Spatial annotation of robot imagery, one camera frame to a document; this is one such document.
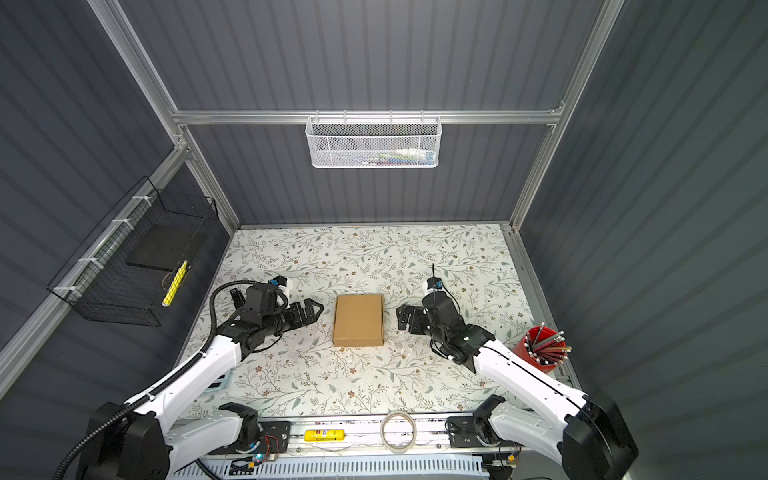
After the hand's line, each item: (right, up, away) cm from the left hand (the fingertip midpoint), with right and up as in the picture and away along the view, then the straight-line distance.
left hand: (312, 311), depth 85 cm
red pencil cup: (+63, -8, -8) cm, 64 cm away
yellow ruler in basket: (-29, +9, -14) cm, 34 cm away
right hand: (+29, 0, -3) cm, 29 cm away
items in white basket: (+26, +47, +9) cm, 54 cm away
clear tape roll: (+28, -30, -12) cm, 43 cm away
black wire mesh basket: (-41, +12, -12) cm, 45 cm away
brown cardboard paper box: (+13, -5, +7) cm, 15 cm away
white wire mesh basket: (+16, +63, +39) cm, 76 cm away
